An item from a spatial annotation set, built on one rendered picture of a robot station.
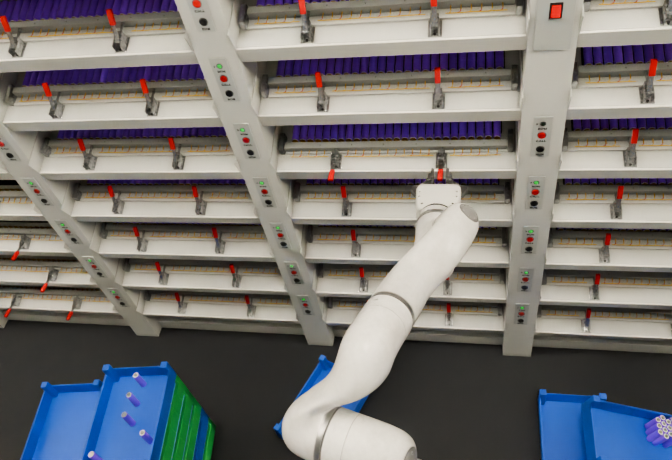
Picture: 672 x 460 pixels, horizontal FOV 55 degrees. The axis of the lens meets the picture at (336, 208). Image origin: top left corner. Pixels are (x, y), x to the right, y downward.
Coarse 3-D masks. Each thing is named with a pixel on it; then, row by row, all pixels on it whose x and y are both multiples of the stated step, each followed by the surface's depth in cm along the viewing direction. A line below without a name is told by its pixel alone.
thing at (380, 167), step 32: (288, 128) 171; (512, 128) 158; (288, 160) 167; (320, 160) 165; (352, 160) 163; (384, 160) 161; (416, 160) 160; (448, 160) 158; (480, 160) 156; (512, 160) 155
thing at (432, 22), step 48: (240, 0) 140; (288, 0) 138; (336, 0) 135; (384, 0) 132; (432, 0) 125; (480, 0) 128; (528, 0) 122; (240, 48) 138; (288, 48) 136; (336, 48) 134; (384, 48) 133; (432, 48) 131; (480, 48) 130
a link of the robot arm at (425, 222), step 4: (432, 212) 135; (436, 212) 135; (440, 212) 135; (424, 216) 135; (428, 216) 134; (432, 216) 134; (436, 216) 134; (420, 220) 136; (424, 220) 134; (428, 220) 133; (432, 220) 132; (420, 224) 134; (424, 224) 133; (428, 224) 131; (432, 224) 129; (416, 228) 136; (420, 228) 133; (424, 228) 132; (428, 228) 130; (416, 232) 134; (420, 232) 132; (424, 232) 130; (416, 236) 133; (420, 236) 131; (416, 240) 132; (452, 272) 128; (448, 276) 128
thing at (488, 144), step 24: (288, 144) 166; (312, 144) 164; (336, 144) 163; (360, 144) 162; (384, 144) 160; (408, 144) 159; (432, 144) 158; (456, 144) 156; (480, 144) 155; (504, 144) 154
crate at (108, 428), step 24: (120, 384) 193; (168, 384) 186; (96, 408) 183; (120, 408) 188; (144, 408) 186; (168, 408) 185; (96, 432) 182; (120, 432) 183; (120, 456) 178; (144, 456) 177
